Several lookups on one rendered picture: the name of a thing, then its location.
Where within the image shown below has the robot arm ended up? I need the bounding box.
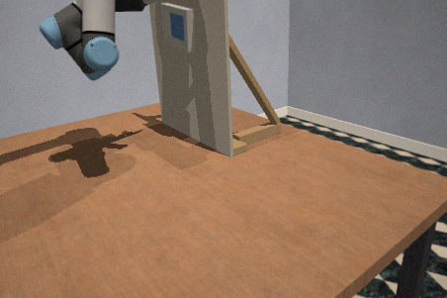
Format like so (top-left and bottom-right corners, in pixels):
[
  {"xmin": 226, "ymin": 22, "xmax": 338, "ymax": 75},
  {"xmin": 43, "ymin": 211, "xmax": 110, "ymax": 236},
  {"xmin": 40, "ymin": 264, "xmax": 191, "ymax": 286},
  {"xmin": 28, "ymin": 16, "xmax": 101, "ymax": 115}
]
[{"xmin": 40, "ymin": 0, "xmax": 145, "ymax": 81}]

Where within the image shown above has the beige board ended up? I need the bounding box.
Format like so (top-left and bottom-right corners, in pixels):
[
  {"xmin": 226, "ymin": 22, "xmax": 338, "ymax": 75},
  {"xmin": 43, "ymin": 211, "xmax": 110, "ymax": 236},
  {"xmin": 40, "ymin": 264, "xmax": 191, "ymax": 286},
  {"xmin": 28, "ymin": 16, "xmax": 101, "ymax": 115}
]
[{"xmin": 149, "ymin": 0, "xmax": 233, "ymax": 157}]

